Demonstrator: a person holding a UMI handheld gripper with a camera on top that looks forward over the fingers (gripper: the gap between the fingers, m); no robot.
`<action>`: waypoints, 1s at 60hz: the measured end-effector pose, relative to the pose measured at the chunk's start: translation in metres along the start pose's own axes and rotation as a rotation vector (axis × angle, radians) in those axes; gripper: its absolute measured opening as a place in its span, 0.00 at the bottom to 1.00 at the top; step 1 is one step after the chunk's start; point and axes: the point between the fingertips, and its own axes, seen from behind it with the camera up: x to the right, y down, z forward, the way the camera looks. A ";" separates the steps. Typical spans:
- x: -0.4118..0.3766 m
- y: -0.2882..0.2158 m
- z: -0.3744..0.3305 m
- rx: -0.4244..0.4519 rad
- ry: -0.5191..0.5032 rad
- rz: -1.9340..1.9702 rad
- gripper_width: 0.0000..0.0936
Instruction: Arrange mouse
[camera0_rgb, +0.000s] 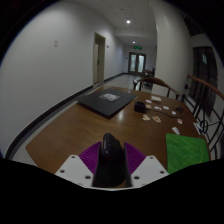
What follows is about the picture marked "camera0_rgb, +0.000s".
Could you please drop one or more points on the black computer mouse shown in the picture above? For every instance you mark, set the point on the black computer mouse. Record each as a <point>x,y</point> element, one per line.
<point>110,160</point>

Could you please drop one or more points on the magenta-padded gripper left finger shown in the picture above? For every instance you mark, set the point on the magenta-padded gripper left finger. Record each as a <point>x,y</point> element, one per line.
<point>75,168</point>

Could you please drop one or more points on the small black round cup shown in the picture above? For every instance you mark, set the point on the small black round cup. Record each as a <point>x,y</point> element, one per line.
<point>139,107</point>

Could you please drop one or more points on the brown wooden chair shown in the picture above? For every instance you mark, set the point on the brown wooden chair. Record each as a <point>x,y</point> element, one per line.
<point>155,81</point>

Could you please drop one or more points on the round ceiling light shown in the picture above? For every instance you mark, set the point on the round ceiling light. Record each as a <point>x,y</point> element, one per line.
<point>134,42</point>
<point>128,21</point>

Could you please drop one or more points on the green mouse pad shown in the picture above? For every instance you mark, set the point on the green mouse pad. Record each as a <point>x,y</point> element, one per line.
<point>185,151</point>

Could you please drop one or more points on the beige cutout sticker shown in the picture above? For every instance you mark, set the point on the beige cutout sticker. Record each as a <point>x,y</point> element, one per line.
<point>146,117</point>
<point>156,119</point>

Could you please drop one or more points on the black closed laptop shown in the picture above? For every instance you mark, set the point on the black closed laptop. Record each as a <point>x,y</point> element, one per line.
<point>106,100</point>

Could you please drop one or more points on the beige side door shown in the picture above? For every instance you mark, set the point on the beige side door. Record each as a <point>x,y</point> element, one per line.
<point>99,59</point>

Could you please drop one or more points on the small beige box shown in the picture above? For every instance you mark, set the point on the small beige box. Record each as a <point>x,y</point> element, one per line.
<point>156,98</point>

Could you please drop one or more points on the green exit sign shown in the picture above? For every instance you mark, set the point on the green exit sign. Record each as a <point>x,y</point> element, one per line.
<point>138,47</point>

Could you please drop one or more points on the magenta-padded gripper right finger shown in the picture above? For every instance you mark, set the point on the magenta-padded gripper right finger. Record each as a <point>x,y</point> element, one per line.
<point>148,170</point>

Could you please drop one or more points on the glass double door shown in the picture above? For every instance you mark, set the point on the glass double door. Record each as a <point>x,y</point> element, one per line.
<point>137,63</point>

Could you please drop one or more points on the black railing with wooden handrail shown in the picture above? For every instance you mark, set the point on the black railing with wooden handrail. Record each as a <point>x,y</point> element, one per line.
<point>206,100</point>

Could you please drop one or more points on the dark framed window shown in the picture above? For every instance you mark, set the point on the dark framed window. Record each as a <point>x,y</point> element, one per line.
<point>204,78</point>

